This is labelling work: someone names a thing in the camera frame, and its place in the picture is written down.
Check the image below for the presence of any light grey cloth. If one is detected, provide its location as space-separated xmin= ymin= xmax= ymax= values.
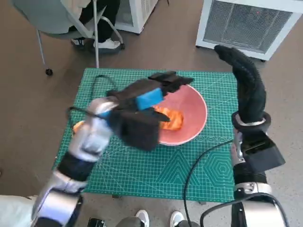
xmin=0 ymin=194 xmax=38 ymax=227

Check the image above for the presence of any small white mesh cabinet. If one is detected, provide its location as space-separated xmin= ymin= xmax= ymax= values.
xmin=115 ymin=0 xmax=159 ymax=34

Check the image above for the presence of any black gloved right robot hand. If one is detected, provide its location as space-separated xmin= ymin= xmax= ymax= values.
xmin=214 ymin=45 xmax=267 ymax=125

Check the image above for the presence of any large white mesh cabinet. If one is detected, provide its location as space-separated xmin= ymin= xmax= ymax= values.
xmin=195 ymin=0 xmax=303 ymax=62

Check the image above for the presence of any white shoe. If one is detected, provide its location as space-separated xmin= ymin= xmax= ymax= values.
xmin=169 ymin=211 xmax=184 ymax=227
xmin=135 ymin=210 xmax=150 ymax=227

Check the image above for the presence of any green cutting mat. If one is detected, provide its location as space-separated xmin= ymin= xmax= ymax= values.
xmin=54 ymin=68 xmax=240 ymax=203

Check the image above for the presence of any long striped toy bread loaf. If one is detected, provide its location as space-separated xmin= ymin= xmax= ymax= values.
xmin=152 ymin=105 xmax=185 ymax=131

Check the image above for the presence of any pink bowl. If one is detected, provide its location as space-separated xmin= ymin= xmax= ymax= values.
xmin=157 ymin=84 xmax=208 ymax=146

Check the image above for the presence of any grey chair with metal legs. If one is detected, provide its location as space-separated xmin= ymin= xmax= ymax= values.
xmin=10 ymin=0 xmax=125 ymax=76

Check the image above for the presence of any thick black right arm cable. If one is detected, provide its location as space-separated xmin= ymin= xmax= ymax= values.
xmin=200 ymin=192 xmax=291 ymax=227

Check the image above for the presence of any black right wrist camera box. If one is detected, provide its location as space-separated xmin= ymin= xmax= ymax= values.
xmin=241 ymin=131 xmax=286 ymax=172

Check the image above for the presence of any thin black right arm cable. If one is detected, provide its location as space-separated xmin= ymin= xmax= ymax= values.
xmin=183 ymin=139 xmax=234 ymax=225

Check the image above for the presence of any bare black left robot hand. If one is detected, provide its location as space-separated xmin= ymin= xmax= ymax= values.
xmin=106 ymin=70 xmax=195 ymax=122

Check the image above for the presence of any small black device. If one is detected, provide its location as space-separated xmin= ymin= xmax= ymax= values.
xmin=87 ymin=217 xmax=106 ymax=227

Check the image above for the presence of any black left camera cable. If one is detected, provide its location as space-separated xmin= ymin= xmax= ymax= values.
xmin=65 ymin=106 xmax=105 ymax=123

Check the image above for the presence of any person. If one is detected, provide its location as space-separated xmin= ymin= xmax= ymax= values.
xmin=70 ymin=0 xmax=123 ymax=50

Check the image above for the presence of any round toy bread bun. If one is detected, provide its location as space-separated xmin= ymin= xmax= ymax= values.
xmin=72 ymin=120 xmax=86 ymax=135

